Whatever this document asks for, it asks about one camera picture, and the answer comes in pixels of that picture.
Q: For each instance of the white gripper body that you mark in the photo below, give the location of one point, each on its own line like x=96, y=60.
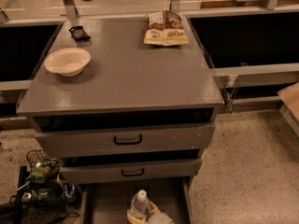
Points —
x=163, y=218

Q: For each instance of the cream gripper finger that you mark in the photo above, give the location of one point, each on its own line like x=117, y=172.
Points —
x=152, y=209
x=135, y=217

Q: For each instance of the clear plastic water bottle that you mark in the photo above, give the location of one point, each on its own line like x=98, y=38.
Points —
x=139, y=203

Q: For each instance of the grey open bottom drawer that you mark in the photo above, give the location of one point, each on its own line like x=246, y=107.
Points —
x=107, y=203

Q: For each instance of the grey top drawer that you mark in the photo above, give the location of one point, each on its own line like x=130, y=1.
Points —
x=86, y=143

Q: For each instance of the grey middle drawer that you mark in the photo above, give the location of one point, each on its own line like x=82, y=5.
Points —
x=130, y=171

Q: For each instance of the grey drawer cabinet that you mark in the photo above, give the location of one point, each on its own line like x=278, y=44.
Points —
x=127, y=84

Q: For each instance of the green chip bag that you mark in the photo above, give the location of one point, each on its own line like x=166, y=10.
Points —
x=44, y=171

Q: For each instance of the white ceramic bowl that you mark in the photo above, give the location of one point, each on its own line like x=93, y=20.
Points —
x=67, y=62

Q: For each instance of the brown and yellow snack bag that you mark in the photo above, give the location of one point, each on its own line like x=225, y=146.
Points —
x=165, y=28

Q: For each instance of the small black snack packet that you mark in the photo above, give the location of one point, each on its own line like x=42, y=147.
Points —
x=79, y=34

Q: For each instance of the black wire basket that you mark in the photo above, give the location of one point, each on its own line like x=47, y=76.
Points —
x=34, y=157

